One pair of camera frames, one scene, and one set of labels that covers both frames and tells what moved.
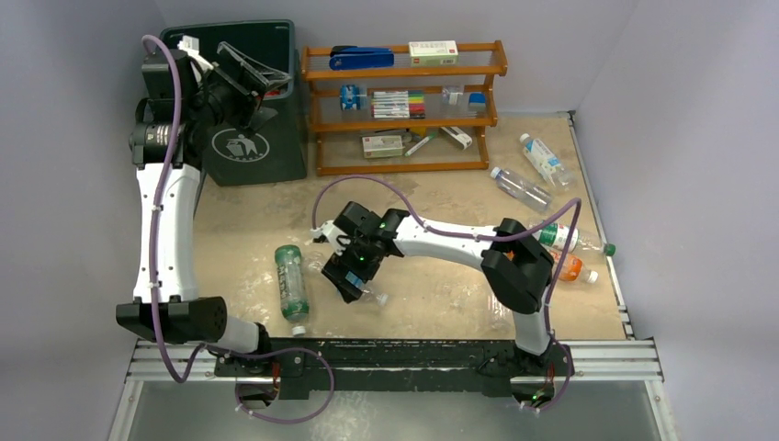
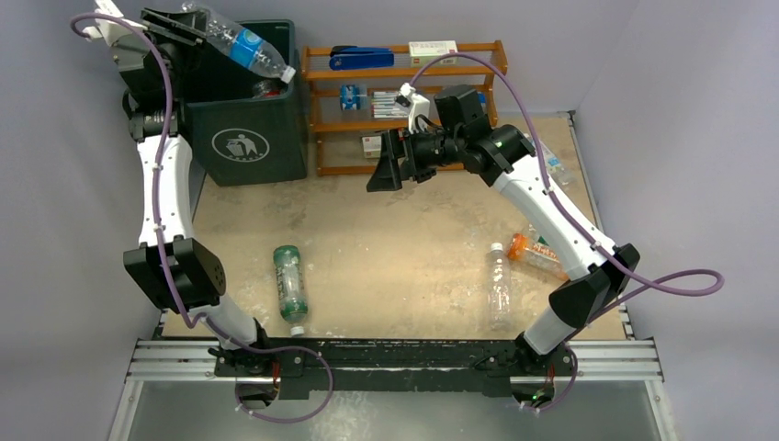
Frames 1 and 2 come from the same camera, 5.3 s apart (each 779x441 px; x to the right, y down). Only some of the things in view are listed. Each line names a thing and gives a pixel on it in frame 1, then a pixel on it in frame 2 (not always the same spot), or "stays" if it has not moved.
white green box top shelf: [433, 53] stays
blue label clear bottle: [314, 261] -> [241, 45]
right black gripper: [344, 278] -> [406, 157]
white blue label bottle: [544, 161] stays
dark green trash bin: [276, 152] stays
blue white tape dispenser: [350, 97] stays
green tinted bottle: [294, 297] stays
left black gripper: [253, 83] -> [188, 34]
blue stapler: [350, 57] stays
